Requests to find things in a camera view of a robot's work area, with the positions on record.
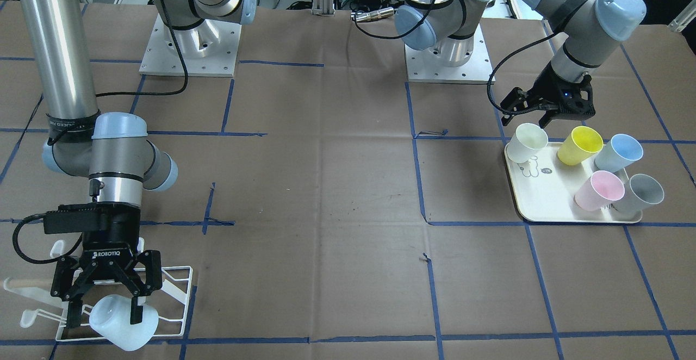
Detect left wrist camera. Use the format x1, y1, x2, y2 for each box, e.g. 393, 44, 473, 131
555, 75, 596, 121

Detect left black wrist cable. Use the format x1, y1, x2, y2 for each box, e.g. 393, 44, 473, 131
487, 34, 571, 127

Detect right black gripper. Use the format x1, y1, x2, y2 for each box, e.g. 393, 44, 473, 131
51, 202, 163, 328

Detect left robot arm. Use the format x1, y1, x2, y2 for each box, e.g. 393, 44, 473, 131
394, 0, 647, 128

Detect pale green cup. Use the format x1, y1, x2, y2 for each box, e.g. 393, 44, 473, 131
506, 123, 549, 163

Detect white wire cup rack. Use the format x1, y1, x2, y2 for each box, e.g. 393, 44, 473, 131
2, 239, 194, 346

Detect grey cup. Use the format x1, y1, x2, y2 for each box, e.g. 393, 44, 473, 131
612, 173, 664, 213

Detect pink cup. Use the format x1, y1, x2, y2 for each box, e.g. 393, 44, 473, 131
574, 171, 625, 211

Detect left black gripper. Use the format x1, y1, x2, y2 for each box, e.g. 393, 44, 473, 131
500, 72, 589, 129

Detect cream plastic tray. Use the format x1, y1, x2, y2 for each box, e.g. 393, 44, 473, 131
503, 142, 642, 224

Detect yellow cup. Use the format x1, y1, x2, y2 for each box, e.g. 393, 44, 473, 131
557, 126, 604, 166

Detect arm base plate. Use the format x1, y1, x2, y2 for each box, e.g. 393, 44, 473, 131
139, 16, 242, 78
405, 26, 493, 85

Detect light blue cup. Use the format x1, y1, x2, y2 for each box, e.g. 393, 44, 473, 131
594, 134, 644, 172
89, 295, 159, 352

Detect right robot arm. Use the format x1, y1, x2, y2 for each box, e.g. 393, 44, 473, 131
12, 0, 177, 328

